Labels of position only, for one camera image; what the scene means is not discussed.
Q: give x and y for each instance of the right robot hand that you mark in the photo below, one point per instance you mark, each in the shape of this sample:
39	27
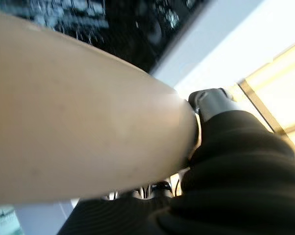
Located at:
235	176

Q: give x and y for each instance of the beige round plate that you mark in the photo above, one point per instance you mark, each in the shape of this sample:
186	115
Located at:
76	117

